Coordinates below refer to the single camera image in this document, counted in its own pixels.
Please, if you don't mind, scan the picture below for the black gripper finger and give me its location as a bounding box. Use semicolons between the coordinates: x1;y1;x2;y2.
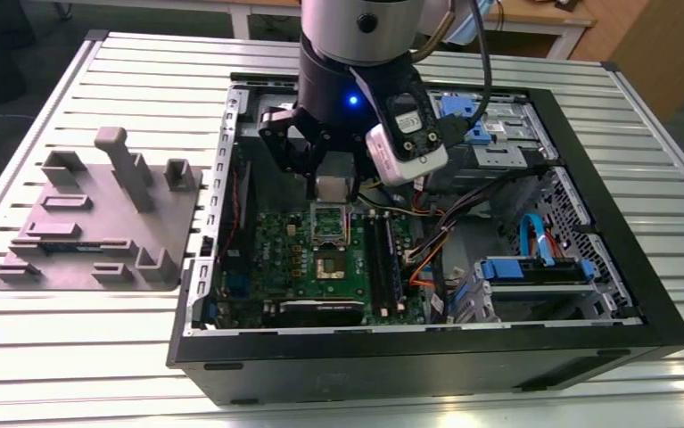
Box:
256;104;332;201
344;132;382;202

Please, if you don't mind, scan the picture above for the silver square CPU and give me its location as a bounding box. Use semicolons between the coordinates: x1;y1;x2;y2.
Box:
315;175;356;202

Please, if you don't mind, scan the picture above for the CPU socket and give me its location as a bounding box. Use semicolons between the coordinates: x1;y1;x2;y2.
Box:
311;248;354;284

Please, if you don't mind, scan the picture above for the grey power supply unit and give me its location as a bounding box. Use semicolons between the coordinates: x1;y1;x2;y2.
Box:
238;93;359;213

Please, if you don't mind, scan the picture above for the black RAM slot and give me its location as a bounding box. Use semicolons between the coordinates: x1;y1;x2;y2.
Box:
386;212;408;313
363;213;386;315
380;212;402;313
370;213;392;315

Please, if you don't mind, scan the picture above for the grey metal drive cage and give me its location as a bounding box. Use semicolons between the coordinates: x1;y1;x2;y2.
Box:
424;93;560;193

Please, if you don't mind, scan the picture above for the green motherboard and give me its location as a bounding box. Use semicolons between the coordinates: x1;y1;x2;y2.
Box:
214;195;432;330

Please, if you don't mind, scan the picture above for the grey parts rack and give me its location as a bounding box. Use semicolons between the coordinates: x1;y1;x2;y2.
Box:
0;127;210;293

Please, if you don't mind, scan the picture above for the black graphics card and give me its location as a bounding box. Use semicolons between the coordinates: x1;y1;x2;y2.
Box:
263;298;367;329

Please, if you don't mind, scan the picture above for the hard disk in blue carrier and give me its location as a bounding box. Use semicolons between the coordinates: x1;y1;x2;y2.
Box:
475;256;596;286

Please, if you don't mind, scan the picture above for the RAM stick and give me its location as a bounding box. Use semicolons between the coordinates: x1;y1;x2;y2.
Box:
36;241;111;255

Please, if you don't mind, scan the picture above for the black open PC case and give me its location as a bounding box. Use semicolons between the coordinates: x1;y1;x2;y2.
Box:
166;70;684;407

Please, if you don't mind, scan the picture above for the brown wooden cabinet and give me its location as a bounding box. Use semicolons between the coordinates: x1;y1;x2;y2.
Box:
570;0;684;121

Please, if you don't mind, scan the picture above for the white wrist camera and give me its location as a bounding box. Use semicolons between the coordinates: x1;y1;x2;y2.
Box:
363;91;451;187

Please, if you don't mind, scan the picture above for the multicolour wire bundle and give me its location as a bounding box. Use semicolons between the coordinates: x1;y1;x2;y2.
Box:
376;198;442;219

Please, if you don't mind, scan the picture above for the black cable bundle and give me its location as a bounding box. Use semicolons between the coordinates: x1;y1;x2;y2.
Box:
410;164;555;264

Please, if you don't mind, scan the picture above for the white frame table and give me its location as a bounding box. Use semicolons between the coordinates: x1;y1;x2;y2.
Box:
50;0;304;42

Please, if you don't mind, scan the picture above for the bronze sleeved cable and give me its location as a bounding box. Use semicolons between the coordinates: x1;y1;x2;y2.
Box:
411;6;458;62

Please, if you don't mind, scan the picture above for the black camera cable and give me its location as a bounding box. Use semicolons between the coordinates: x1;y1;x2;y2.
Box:
439;0;495;146

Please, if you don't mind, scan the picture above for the orange wire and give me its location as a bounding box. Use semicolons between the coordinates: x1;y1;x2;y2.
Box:
407;231;456;289

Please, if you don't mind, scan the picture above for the blue flat data wire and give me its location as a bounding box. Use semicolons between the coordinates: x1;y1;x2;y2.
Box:
518;212;558;268

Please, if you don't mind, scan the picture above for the wooden desk white frame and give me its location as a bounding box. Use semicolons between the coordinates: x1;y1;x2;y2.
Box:
483;0;598;62

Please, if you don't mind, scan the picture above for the silver disk bay frame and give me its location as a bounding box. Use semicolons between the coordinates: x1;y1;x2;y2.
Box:
446;256;645;325

